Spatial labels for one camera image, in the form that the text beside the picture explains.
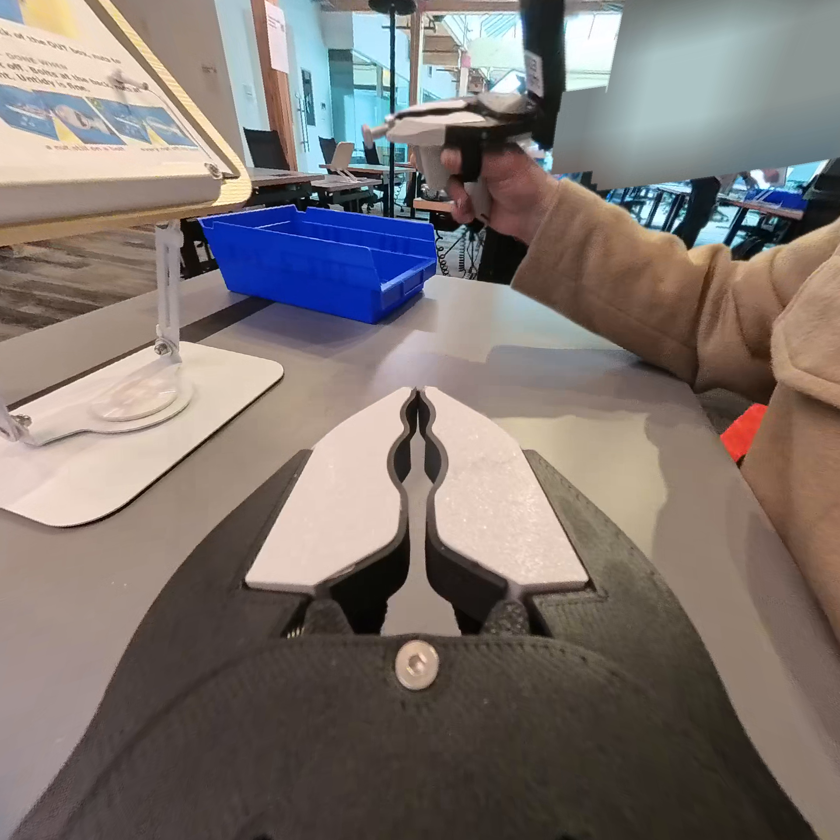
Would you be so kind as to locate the person's right forearm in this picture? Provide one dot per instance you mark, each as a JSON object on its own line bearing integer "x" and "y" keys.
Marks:
{"x": 623, "y": 275}

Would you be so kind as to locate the black floor pole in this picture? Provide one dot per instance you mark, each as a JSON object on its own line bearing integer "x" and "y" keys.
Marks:
{"x": 392, "y": 98}

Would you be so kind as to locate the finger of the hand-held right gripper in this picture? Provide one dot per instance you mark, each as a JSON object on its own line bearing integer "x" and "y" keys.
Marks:
{"x": 453, "y": 108}
{"x": 420, "y": 131}

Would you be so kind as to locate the grey desk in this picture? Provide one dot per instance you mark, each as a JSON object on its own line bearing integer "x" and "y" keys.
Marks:
{"x": 525, "y": 394}

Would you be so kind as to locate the black office chair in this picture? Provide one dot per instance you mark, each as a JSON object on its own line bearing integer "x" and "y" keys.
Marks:
{"x": 269, "y": 148}

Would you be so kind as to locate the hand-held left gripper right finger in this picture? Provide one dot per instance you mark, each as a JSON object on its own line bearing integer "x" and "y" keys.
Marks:
{"x": 505, "y": 518}

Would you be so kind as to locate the white acrylic sheet holder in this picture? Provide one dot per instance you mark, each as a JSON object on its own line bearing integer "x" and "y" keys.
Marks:
{"x": 98, "y": 197}

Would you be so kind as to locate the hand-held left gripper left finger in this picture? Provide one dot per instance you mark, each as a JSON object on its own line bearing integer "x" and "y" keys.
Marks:
{"x": 328, "y": 518}

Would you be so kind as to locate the person's right hand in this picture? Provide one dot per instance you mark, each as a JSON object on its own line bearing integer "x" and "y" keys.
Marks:
{"x": 518, "y": 190}

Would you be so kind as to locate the person's tan coat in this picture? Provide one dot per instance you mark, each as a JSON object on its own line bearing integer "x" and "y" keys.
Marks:
{"x": 807, "y": 492}

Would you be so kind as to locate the printed instruction sheet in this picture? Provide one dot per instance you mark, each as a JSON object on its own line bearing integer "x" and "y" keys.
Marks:
{"x": 65, "y": 65}

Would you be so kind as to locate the blue plastic bin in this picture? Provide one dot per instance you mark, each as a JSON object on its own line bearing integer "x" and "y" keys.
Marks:
{"x": 315, "y": 275}

